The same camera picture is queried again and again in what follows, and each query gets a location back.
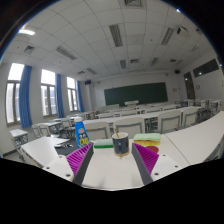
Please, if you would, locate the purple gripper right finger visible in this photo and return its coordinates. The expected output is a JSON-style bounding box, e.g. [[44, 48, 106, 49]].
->
[[132, 143, 159, 185]]

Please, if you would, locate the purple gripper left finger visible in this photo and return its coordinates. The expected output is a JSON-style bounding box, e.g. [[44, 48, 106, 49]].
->
[[66, 143, 94, 186]]

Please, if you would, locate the red round coaster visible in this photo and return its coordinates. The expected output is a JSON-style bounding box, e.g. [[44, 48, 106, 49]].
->
[[146, 146, 159, 153]]

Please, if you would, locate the green yellow sponge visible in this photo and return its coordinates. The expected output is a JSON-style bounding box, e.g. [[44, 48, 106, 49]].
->
[[133, 133, 161, 146]]

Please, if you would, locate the blue snack bottle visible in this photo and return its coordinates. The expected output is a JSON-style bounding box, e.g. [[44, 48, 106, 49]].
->
[[74, 117, 89, 147]]

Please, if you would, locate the dark blue mug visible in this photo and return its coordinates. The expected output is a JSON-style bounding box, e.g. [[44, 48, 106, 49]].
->
[[112, 132, 129, 157]]

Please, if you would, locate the white chair left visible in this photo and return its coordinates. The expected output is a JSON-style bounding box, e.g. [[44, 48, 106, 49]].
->
[[85, 121, 111, 140]]

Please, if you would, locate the white chair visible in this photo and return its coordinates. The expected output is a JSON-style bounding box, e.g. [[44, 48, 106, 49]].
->
[[182, 108, 198, 128], [113, 117, 145, 139], [85, 121, 111, 140], [157, 110, 181, 133]]

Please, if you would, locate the white chair middle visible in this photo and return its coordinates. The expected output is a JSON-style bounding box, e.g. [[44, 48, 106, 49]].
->
[[113, 117, 145, 139]]

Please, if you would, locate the wooden stick in mug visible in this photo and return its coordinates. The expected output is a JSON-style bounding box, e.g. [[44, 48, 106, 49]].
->
[[113, 127, 119, 138]]

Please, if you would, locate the blue curtain right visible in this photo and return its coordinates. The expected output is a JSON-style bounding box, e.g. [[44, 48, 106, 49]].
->
[[77, 81, 84, 112]]

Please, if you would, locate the blue curtain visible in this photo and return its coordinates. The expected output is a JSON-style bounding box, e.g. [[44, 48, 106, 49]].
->
[[77, 81, 84, 112], [56, 74, 64, 118], [19, 65, 32, 128]]

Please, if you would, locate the white chair far right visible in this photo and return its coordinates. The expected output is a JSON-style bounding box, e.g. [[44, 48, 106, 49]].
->
[[182, 108, 198, 128]]

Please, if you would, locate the white desk far left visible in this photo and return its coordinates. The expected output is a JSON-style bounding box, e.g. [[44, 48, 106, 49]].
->
[[10, 129, 28, 149]]

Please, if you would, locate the green chalkboard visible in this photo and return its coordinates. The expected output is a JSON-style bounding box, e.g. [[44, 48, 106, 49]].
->
[[104, 82, 168, 106]]

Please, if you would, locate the blue curtain middle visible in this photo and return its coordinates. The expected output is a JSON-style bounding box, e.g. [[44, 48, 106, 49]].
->
[[56, 74, 64, 118]]

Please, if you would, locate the brown door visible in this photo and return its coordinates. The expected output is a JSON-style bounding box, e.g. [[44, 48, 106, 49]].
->
[[184, 72, 195, 99]]

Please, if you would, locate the blue curtain left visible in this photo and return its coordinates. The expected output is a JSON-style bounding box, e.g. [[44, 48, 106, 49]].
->
[[19, 65, 32, 128]]

